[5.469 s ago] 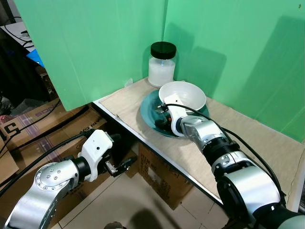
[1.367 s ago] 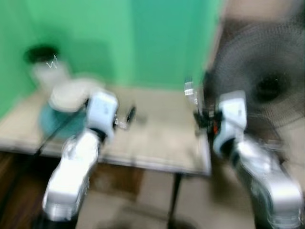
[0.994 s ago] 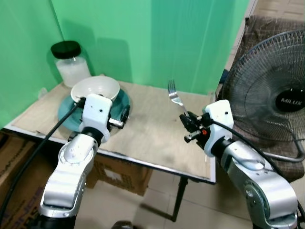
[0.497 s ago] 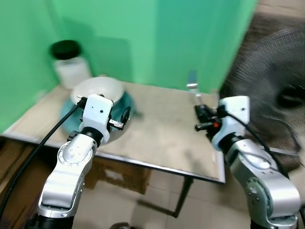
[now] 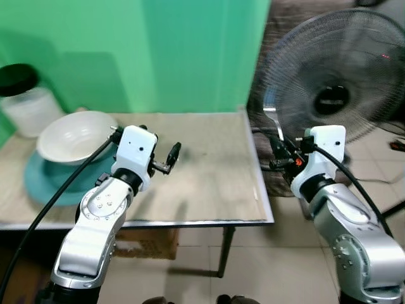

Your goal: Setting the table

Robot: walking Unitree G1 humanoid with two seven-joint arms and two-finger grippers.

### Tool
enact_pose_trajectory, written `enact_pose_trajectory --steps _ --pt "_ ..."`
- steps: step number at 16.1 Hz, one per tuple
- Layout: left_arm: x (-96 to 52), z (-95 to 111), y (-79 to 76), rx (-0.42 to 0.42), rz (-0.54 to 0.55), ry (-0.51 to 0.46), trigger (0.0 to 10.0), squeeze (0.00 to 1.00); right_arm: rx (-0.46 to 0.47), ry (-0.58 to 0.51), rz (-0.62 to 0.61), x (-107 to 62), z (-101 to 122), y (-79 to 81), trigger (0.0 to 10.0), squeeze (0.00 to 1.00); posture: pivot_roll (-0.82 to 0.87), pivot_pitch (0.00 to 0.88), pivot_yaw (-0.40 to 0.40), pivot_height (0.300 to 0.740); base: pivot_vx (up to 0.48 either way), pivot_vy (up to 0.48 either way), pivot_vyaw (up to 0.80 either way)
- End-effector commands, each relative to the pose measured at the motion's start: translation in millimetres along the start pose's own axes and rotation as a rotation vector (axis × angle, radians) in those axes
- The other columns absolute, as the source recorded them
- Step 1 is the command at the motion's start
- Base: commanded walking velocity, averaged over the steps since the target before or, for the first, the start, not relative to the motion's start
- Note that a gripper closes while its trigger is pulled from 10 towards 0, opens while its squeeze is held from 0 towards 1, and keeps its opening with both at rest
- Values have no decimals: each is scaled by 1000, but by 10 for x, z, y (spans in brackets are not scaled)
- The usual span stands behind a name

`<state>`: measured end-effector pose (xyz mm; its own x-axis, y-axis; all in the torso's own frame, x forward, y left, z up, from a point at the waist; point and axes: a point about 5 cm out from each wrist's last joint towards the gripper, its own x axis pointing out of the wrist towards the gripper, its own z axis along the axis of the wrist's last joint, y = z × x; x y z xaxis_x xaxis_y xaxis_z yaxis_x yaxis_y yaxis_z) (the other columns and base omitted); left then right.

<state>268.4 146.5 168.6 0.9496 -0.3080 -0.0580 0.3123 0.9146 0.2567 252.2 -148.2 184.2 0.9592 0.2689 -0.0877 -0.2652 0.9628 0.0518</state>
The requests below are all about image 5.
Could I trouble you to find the beige woven table mat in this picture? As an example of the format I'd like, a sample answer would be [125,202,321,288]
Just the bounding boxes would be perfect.
[0,111,270,224]

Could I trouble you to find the black electric fan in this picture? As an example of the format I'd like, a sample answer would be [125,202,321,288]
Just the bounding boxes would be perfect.
[259,7,405,148]

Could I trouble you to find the cardboard box under table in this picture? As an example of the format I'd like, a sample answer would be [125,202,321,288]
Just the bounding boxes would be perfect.
[113,227,180,261]

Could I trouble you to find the white ceramic bowl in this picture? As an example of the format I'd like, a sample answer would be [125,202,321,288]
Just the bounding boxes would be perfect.
[36,110,120,166]

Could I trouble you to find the black metal table leg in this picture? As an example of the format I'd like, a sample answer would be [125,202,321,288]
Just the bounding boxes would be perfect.
[218,224,237,279]

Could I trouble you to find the black slanted metal bar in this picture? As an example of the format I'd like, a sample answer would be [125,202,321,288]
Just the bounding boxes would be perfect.
[378,199,405,220]

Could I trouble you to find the teal plate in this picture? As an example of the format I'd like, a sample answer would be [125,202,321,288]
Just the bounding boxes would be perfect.
[23,148,118,207]

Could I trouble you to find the dark robot left foot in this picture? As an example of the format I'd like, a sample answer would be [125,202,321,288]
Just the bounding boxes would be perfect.
[142,294,169,304]

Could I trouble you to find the dark robot foot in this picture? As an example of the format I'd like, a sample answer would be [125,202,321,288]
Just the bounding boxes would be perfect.
[142,294,169,304]
[215,293,251,304]

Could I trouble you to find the dark robot right foot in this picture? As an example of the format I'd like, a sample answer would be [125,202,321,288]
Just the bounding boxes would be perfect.
[215,293,251,304]

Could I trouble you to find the clear jar with black lid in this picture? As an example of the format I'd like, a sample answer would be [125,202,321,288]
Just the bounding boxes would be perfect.
[0,63,65,139]

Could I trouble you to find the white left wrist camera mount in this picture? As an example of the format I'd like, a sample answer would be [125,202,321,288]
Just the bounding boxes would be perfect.
[112,125,158,192]

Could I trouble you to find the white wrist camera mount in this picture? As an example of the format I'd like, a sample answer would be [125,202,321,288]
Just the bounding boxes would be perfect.
[290,124,347,198]
[112,125,158,192]

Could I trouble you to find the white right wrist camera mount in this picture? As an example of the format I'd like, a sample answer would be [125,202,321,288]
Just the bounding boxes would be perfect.
[290,124,347,198]

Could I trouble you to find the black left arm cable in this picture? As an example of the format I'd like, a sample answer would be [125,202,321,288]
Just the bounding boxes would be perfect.
[0,127,123,300]

